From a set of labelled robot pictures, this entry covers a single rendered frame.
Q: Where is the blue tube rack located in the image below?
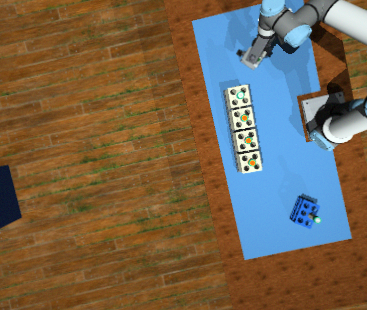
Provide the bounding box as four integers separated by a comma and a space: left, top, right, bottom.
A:
289, 197, 320, 229

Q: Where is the white bucket adapter with holes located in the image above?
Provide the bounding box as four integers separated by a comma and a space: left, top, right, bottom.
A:
236, 150, 262, 174
225, 85, 251, 110
229, 107, 254, 130
232, 129, 258, 152

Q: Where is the blue bench mat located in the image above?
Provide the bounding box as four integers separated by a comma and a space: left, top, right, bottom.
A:
192, 4, 352, 260

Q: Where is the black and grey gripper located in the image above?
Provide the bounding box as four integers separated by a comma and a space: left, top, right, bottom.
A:
251, 32, 278, 58

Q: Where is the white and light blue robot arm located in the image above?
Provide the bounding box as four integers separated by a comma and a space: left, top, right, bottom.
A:
246, 0, 367, 151

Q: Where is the pink sample tube with dark green cap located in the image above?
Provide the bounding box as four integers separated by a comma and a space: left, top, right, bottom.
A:
240, 114, 248, 122

